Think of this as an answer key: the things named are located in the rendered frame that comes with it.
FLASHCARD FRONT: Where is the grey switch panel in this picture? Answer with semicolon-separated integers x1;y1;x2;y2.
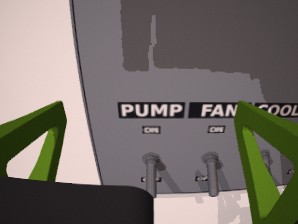
69;0;298;199

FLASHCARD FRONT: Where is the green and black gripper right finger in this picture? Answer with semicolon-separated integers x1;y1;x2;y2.
234;101;298;224

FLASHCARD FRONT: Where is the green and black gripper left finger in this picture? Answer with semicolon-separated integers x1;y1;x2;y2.
0;101;67;182

